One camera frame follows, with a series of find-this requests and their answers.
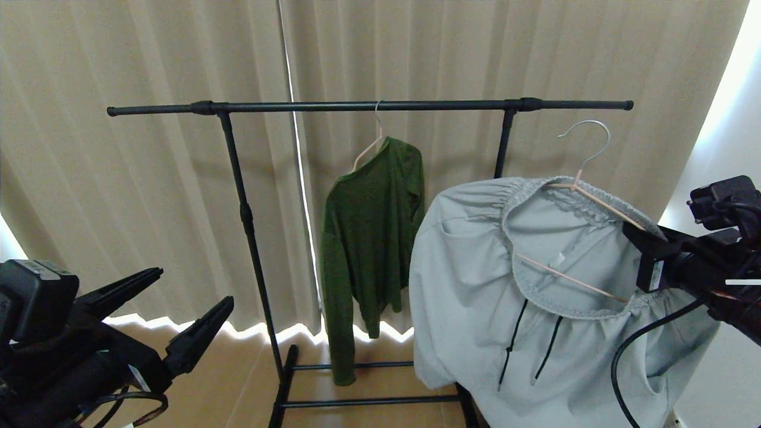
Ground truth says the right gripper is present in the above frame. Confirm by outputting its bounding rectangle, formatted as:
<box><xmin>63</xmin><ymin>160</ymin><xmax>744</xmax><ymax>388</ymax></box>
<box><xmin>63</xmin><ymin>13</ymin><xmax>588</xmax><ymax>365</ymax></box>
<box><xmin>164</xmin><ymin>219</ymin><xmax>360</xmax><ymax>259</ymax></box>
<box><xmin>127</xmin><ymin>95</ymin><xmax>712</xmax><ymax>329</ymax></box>
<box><xmin>636</xmin><ymin>229</ymin><xmax>761</xmax><ymax>345</ymax></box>

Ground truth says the pale grey garment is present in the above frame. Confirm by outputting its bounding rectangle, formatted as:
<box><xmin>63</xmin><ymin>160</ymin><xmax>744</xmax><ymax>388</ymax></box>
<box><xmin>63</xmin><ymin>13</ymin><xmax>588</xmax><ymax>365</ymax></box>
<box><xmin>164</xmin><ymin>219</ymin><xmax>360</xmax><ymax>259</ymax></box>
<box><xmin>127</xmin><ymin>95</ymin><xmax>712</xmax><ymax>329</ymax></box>
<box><xmin>408</xmin><ymin>176</ymin><xmax>721</xmax><ymax>428</ymax></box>

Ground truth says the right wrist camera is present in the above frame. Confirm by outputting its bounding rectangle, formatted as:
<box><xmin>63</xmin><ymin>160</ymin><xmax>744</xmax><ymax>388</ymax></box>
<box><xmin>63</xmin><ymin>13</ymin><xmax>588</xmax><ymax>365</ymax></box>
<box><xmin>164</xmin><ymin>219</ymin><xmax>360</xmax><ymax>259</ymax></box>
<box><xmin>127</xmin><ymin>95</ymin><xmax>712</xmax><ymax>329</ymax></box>
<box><xmin>687</xmin><ymin>175</ymin><xmax>761</xmax><ymax>238</ymax></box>

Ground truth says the green printed shirt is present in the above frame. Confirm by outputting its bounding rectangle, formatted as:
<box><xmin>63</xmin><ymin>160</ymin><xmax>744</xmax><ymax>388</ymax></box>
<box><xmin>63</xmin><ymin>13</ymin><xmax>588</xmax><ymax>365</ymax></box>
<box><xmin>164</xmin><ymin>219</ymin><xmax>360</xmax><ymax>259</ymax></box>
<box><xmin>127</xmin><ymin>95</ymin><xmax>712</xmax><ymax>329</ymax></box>
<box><xmin>321</xmin><ymin>137</ymin><xmax>426</xmax><ymax>387</ymax></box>

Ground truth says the black clothes rack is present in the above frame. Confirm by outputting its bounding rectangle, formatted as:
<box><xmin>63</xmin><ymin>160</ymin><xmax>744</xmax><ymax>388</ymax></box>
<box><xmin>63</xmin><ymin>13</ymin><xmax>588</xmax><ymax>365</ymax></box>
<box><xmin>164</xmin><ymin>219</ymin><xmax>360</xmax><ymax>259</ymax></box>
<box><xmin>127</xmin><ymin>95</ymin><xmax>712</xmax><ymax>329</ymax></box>
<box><xmin>107</xmin><ymin>97</ymin><xmax>634</xmax><ymax>428</ymax></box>

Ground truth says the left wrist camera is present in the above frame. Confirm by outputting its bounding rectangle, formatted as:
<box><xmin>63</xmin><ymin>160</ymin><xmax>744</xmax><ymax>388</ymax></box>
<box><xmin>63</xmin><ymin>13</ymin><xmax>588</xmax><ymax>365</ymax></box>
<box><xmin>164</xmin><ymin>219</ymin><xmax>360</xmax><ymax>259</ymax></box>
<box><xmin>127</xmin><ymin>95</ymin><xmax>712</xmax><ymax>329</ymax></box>
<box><xmin>0</xmin><ymin>259</ymin><xmax>80</xmax><ymax>348</ymax></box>

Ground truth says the pink clothes hanger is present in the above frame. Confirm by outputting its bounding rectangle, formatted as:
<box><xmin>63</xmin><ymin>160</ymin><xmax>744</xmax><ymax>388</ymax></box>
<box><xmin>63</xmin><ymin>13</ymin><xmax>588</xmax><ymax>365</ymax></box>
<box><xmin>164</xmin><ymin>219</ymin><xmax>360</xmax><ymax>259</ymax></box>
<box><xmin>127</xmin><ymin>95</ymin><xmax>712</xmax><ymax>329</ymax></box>
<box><xmin>514</xmin><ymin>119</ymin><xmax>649</xmax><ymax>304</ymax></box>
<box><xmin>351</xmin><ymin>100</ymin><xmax>387</xmax><ymax>174</ymax></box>

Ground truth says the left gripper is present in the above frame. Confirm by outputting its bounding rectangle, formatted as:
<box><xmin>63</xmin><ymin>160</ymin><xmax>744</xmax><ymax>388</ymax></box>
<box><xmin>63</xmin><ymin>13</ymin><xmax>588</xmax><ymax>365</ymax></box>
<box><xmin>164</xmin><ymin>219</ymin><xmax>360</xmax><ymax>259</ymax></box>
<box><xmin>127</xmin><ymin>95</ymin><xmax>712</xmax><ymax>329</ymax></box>
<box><xmin>0</xmin><ymin>267</ymin><xmax>235</xmax><ymax>428</ymax></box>

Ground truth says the beige curtain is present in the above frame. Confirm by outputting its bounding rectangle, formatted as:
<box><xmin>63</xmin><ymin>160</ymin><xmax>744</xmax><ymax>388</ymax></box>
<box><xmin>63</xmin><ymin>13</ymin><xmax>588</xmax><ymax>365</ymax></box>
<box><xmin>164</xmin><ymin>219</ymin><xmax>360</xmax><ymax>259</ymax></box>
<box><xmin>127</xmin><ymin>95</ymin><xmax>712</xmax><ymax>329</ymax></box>
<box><xmin>0</xmin><ymin>0</ymin><xmax>751</xmax><ymax>345</ymax></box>

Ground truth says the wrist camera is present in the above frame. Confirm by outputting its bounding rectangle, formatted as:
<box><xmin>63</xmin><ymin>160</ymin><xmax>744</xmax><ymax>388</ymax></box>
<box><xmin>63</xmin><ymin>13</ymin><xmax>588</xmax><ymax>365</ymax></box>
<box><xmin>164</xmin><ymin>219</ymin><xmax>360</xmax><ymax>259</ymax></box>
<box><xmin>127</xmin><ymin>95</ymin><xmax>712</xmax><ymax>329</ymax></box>
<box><xmin>0</xmin><ymin>259</ymin><xmax>80</xmax><ymax>348</ymax></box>
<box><xmin>687</xmin><ymin>175</ymin><xmax>761</xmax><ymax>238</ymax></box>

